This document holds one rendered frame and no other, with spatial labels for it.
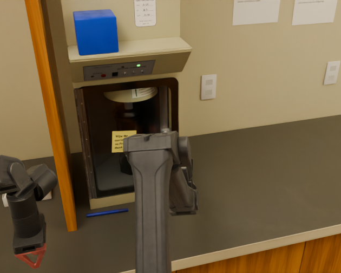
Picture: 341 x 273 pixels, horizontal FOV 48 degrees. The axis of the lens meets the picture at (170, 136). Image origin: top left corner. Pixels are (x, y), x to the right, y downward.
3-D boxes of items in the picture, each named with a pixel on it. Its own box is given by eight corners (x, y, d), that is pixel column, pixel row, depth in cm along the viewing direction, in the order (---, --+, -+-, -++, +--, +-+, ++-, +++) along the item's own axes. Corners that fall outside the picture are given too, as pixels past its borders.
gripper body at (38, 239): (45, 219, 94) (39, 194, 90) (44, 248, 85) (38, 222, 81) (17, 223, 92) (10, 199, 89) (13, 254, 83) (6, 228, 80)
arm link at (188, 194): (125, 162, 66) (187, 157, 64) (126, 132, 68) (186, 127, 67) (165, 218, 104) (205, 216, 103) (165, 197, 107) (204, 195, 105)
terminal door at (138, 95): (91, 198, 129) (76, 86, 109) (178, 183, 135) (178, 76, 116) (91, 199, 128) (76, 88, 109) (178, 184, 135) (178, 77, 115)
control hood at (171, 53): (71, 80, 108) (66, 45, 103) (180, 69, 116) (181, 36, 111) (73, 95, 99) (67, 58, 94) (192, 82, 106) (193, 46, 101)
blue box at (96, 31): (77, 45, 103) (72, 11, 99) (113, 42, 106) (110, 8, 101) (79, 56, 95) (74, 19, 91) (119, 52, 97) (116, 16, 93)
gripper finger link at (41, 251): (51, 249, 95) (44, 221, 91) (51, 272, 89) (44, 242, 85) (22, 255, 94) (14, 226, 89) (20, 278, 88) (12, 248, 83)
